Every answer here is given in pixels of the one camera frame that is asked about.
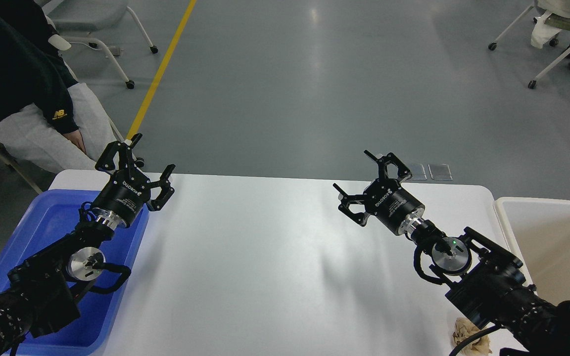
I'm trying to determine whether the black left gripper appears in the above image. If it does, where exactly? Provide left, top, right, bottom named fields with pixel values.
left=91, top=133, right=176, bottom=230

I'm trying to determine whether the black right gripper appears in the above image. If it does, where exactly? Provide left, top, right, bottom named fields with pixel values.
left=333, top=150, right=426, bottom=236

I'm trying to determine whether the brown paper ball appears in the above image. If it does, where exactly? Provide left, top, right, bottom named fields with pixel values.
left=451, top=317, right=492, bottom=356

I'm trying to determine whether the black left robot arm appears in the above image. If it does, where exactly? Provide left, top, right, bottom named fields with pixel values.
left=0, top=133, right=175, bottom=355

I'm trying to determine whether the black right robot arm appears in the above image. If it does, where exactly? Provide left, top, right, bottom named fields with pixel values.
left=338, top=151, right=570, bottom=356

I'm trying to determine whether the person's left hand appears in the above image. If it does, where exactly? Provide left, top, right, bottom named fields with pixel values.
left=62, top=130, right=87, bottom=154

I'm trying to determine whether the left floor plate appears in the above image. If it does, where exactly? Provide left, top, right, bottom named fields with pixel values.
left=407, top=164, right=428, bottom=181

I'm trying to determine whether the floor plate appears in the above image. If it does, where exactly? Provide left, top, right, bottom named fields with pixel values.
left=428, top=164, right=453, bottom=181
left=407, top=164, right=428, bottom=181

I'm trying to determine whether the right floor plate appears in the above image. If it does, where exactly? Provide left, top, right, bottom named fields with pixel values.
left=428, top=164, right=453, bottom=181

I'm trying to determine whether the blue plastic bin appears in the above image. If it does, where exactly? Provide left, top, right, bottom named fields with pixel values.
left=0, top=189, right=150, bottom=356

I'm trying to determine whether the seated person in black hoodie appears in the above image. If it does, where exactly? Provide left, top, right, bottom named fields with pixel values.
left=0, top=0, right=115, bottom=174

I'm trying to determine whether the grey office chair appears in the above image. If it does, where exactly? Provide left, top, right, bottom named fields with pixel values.
left=46, top=0, right=158, bottom=89

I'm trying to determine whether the white plastic bin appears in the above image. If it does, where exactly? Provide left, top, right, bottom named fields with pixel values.
left=495, top=197, right=570, bottom=304

